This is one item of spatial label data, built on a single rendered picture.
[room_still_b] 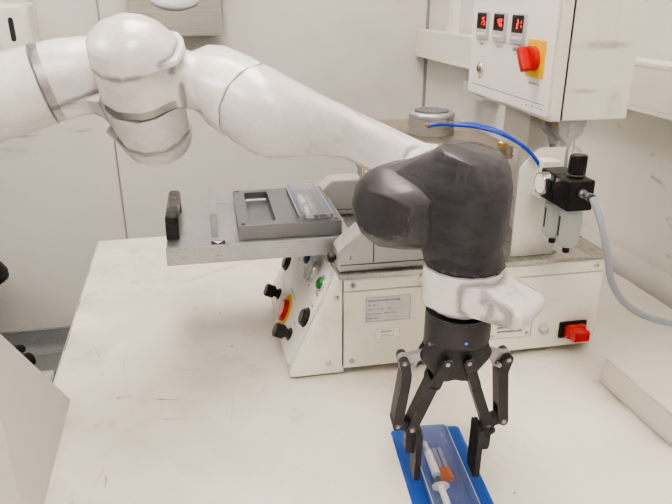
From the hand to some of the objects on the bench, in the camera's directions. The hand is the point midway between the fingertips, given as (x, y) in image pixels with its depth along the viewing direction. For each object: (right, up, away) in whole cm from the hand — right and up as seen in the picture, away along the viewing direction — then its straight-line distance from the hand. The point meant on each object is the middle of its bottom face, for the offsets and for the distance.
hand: (445, 452), depth 81 cm
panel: (-25, +11, +39) cm, 48 cm away
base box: (+2, +12, +43) cm, 44 cm away
